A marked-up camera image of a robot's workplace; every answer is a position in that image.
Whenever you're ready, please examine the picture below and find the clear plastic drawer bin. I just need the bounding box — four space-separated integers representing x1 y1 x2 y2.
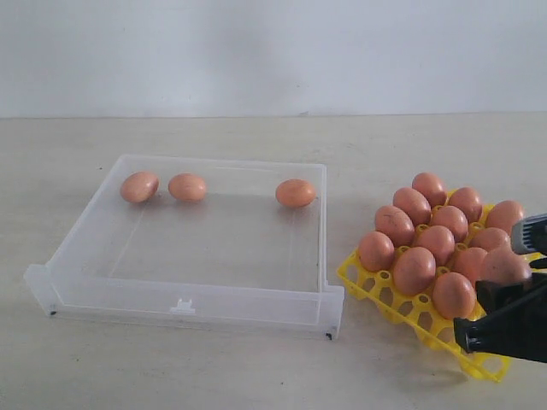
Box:
24 155 344 339

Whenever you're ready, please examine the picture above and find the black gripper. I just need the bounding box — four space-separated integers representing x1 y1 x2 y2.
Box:
453 272 546 363

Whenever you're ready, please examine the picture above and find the brown egg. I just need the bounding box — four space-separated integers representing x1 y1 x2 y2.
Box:
120 171 160 203
275 179 316 208
392 187 432 226
357 231 395 272
430 205 468 243
168 173 207 202
392 247 436 296
374 205 415 248
412 173 447 208
468 227 510 252
485 200 525 235
448 186 483 223
415 225 456 266
432 272 476 319
452 247 487 286

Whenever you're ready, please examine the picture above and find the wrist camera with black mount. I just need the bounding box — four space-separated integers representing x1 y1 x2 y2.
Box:
510 214 547 270

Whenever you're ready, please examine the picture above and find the yellow plastic egg tray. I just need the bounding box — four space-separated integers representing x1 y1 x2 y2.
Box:
337 249 511 383

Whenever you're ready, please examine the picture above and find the brown egg second row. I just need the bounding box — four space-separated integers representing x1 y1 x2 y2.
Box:
479 246 532 285

